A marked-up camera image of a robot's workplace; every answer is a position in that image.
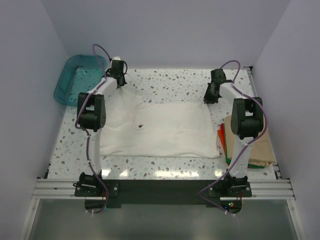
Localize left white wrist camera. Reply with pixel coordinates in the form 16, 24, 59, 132
111, 56, 121, 61

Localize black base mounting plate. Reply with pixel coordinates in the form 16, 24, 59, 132
73, 175, 253, 213

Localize orange folded t shirt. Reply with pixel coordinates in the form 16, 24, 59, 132
217, 123, 235, 161

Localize aluminium frame rail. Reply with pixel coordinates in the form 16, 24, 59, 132
32, 179, 295, 200

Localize green folded t shirt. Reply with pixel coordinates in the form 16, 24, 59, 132
224, 150, 269, 169

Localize teal plastic basket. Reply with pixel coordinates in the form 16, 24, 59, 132
54, 54, 110, 107

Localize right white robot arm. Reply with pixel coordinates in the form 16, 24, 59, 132
203, 69, 266, 197

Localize white printed t shirt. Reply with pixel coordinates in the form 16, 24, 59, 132
99, 88, 219, 159

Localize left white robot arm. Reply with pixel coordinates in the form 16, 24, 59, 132
75, 56, 128, 196

